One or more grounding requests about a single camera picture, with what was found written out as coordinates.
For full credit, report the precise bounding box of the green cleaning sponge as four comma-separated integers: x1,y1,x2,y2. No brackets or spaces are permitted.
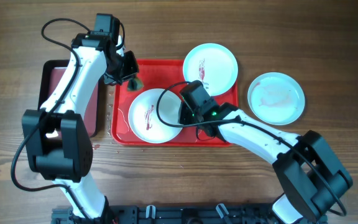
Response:
127,77,144,91

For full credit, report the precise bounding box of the mint plate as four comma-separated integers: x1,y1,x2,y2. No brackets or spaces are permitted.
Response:
128,88,181,144
183,43,239,96
247,72,306,126

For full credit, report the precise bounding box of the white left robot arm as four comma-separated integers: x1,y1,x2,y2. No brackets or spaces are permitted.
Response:
19,47,139,223

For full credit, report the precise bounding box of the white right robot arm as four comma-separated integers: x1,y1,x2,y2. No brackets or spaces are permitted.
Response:
178,100,353,223

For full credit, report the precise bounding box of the red plastic tray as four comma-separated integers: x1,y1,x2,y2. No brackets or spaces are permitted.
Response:
110,59,231,147

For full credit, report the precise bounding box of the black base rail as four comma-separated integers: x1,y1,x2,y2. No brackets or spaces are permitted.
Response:
51,202,328,224

